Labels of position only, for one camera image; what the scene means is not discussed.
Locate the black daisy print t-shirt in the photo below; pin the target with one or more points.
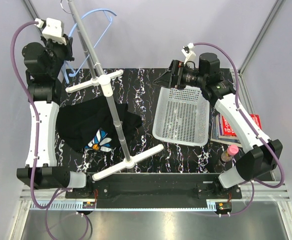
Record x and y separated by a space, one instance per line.
88 126

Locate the pink cap bottle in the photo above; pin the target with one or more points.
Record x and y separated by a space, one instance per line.
229 153

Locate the grey white garment rack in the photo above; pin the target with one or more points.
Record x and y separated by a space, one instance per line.
104 80

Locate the white plastic mesh basket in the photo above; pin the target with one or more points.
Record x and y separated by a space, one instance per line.
182 117

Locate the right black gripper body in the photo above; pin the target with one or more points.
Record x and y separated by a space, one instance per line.
185 77

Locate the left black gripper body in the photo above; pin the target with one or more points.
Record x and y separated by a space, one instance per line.
61 51

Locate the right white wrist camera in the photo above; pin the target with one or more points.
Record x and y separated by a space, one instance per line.
188 53

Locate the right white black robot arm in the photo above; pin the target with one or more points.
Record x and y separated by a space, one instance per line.
261 153

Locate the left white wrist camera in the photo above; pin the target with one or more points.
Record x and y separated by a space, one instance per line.
52 29

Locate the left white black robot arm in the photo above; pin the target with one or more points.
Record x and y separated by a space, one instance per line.
43 63

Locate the black marbled table mat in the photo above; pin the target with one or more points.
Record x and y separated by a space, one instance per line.
135 87

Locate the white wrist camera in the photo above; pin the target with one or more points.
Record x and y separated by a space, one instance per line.
188 53
52 29

